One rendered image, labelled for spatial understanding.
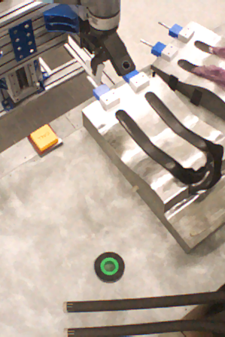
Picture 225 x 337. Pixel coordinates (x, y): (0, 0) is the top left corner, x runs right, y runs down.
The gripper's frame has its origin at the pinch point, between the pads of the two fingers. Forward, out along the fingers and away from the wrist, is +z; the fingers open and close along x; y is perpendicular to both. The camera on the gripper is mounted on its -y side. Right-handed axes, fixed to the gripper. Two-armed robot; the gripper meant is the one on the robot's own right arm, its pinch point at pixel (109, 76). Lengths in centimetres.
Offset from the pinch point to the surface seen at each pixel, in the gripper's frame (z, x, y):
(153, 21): 101, -92, 81
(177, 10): 101, -112, 80
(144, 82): 9.3, -11.4, -2.3
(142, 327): 15, 31, -57
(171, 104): 12.3, -14.4, -11.4
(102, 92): 10.5, 0.4, 2.5
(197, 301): 10, 17, -60
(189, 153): 8.1, -6.2, -28.0
